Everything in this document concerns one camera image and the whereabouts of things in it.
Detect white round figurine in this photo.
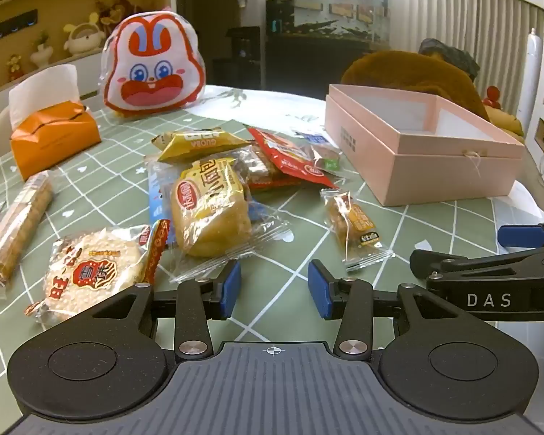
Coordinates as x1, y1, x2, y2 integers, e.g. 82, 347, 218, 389
63, 11, 106, 56

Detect long wafer packet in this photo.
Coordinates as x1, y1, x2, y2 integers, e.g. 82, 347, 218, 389
0, 170, 55, 301

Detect pink cardboard box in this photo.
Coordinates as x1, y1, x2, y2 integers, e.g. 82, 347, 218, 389
324, 83, 525, 207

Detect rice cracker packet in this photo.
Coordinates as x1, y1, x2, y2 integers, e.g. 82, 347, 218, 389
25, 220, 170, 324

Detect blue snack packet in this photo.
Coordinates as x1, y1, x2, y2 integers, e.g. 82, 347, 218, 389
146, 159, 178, 237

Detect white tissue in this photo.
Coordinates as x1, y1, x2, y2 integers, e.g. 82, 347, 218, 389
8, 64, 83, 128

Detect glass fish tank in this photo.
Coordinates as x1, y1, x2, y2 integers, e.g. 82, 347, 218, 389
266, 0, 388, 45

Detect dark grey plush toy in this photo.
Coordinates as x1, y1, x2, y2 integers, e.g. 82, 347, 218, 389
418, 38, 480, 81

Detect white chair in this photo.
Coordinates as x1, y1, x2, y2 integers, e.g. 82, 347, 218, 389
0, 106, 13, 158

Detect black cabinet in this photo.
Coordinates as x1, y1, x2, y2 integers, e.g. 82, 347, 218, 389
265, 38, 373, 96

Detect small blue white packet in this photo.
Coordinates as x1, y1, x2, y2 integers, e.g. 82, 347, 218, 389
294, 129, 327, 146

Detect clear bread packet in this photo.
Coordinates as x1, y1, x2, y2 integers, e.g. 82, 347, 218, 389
168, 156, 295, 282

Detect small clear pastry packet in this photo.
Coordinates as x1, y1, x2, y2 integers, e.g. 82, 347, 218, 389
320, 189, 393, 273

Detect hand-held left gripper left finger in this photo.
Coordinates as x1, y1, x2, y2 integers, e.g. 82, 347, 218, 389
93, 260, 242, 360

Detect small white figurine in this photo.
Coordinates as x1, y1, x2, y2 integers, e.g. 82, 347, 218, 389
29, 32, 51, 70

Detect brown plush chair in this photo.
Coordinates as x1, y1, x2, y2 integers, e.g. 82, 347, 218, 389
341, 50, 493, 123

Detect black panel blue lights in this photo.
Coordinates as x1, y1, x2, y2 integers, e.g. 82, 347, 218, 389
0, 9, 40, 47

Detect orange tissue box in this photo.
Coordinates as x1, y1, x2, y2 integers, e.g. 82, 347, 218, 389
9, 102, 101, 181

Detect lion plush toy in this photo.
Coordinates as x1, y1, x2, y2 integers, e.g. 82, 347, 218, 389
95, 0, 133, 33

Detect beige curtain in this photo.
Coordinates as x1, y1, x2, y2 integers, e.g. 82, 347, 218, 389
387, 0, 544, 83

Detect yellow snack packet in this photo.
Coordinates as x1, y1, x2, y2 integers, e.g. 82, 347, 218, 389
152, 129, 251, 163

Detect small green label packet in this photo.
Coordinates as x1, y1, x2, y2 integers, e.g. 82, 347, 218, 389
310, 142, 342, 172

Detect black water dispenser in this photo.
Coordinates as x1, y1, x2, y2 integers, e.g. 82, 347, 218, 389
212, 26, 262, 88

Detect white red rabbit bag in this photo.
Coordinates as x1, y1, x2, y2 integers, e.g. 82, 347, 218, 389
100, 8, 207, 116

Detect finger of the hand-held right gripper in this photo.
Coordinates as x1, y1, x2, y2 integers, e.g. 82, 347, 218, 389
409, 241, 544, 282
498, 222, 544, 251

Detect brown nut bar packet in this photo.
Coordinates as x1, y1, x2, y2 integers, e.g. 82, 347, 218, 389
232, 145, 283, 186

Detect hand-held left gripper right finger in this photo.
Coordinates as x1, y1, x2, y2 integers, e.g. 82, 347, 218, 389
308, 259, 454, 360

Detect white standing air conditioner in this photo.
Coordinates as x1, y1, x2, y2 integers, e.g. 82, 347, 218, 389
517, 27, 543, 128

